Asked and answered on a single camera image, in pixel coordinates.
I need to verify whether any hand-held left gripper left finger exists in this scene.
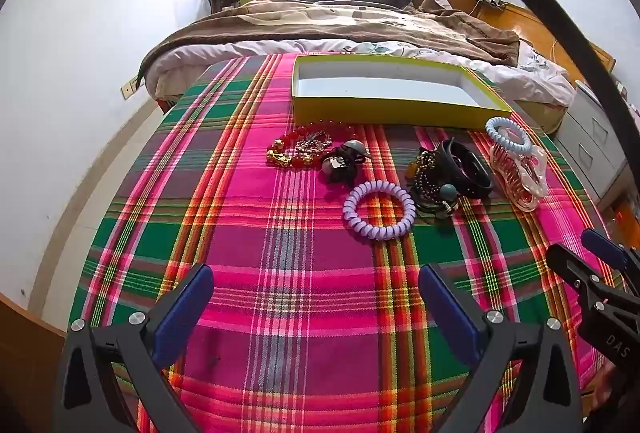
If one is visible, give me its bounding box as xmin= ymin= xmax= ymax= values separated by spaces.
xmin=56 ymin=263 xmax=216 ymax=433

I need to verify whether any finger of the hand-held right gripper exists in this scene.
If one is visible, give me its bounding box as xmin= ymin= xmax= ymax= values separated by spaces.
xmin=581 ymin=228 xmax=640 ymax=286
xmin=545 ymin=242 xmax=640 ymax=314

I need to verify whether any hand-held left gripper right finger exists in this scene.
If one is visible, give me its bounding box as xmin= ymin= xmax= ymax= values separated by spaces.
xmin=417 ymin=263 xmax=586 ymax=433

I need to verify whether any clear pink hair claw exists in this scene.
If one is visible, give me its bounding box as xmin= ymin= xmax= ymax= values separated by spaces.
xmin=489 ymin=140 xmax=550 ymax=214

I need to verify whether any black wristband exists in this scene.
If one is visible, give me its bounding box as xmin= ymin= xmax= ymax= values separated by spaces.
xmin=435 ymin=138 xmax=493 ymax=200

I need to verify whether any purple spiral hair tie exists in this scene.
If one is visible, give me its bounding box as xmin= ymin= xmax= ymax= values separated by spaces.
xmin=342 ymin=180 xmax=416 ymax=241

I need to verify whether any light blue spiral hair tie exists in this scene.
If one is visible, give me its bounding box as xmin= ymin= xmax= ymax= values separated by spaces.
xmin=485 ymin=116 xmax=533 ymax=151

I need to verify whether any black hair tie with charm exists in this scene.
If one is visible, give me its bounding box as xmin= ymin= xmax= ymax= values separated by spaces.
xmin=320 ymin=139 xmax=373 ymax=186

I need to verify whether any yellow cardboard box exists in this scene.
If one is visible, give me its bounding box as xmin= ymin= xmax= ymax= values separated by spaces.
xmin=291 ymin=54 xmax=513 ymax=130

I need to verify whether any white drawer cabinet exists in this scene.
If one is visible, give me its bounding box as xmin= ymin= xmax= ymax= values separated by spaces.
xmin=555 ymin=80 xmax=636 ymax=198

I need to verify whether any plaid pink green cloth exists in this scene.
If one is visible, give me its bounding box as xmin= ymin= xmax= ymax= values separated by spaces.
xmin=67 ymin=53 xmax=626 ymax=433

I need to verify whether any wooden headboard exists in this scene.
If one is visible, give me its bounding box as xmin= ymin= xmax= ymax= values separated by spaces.
xmin=472 ymin=3 xmax=616 ymax=74

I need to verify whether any brown blanket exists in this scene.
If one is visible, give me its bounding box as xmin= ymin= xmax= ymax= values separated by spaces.
xmin=137 ymin=0 xmax=521 ymax=84

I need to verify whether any dark bead bracelet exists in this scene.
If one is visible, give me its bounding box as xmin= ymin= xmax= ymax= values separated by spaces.
xmin=407 ymin=150 xmax=451 ymax=208

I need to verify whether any black cable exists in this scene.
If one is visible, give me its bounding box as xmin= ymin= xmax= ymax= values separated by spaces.
xmin=412 ymin=0 xmax=640 ymax=154

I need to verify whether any red bead bracelet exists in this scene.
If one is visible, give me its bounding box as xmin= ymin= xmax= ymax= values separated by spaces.
xmin=266 ymin=123 xmax=358 ymax=171

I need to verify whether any silver chain bracelet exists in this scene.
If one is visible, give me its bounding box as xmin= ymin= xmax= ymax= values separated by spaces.
xmin=292 ymin=132 xmax=333 ymax=154

